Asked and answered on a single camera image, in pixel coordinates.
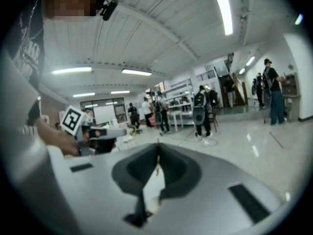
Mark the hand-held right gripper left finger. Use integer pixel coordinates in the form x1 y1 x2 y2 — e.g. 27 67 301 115
46 142 159 235

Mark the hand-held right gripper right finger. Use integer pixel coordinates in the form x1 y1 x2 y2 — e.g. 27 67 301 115
149 142 291 235

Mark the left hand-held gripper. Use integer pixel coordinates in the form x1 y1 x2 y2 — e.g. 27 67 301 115
60 105 128 156

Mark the small golden spoon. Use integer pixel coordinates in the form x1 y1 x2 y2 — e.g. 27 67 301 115
155 136 162 180

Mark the person's left forearm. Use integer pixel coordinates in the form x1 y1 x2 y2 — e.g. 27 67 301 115
34 118 79 156

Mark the round white side table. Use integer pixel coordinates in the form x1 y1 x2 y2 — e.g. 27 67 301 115
143 175 166 215

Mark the white storage rack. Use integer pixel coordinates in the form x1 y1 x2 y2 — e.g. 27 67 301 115
163 78 196 127

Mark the brown staircase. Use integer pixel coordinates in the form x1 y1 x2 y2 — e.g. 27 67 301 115
217 73 248 107

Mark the grey cabinet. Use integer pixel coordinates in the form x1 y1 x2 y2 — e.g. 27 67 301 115
282 72 302 122

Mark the black printed t-shirt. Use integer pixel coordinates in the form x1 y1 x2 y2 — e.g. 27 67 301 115
9 0 47 127

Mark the black head-mounted camera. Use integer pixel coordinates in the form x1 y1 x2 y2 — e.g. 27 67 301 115
99 0 119 22

